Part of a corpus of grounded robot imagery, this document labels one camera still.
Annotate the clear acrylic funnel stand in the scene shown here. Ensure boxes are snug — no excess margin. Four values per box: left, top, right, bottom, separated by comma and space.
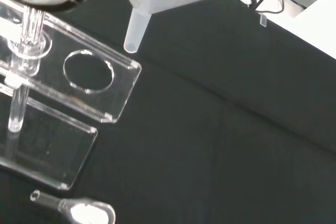
0, 0, 142, 191

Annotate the glass weighing funnel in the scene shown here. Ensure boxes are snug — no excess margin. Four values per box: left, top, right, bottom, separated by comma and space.
29, 189, 117, 224

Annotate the black cloth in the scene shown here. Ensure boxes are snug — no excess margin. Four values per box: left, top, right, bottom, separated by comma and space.
0, 0, 336, 224

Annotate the clear plastic cloth clip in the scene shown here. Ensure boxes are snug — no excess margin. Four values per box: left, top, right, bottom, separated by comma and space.
258, 14, 269, 28

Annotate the thin black cable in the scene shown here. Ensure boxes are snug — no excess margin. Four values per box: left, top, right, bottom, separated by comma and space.
245, 0, 286, 15

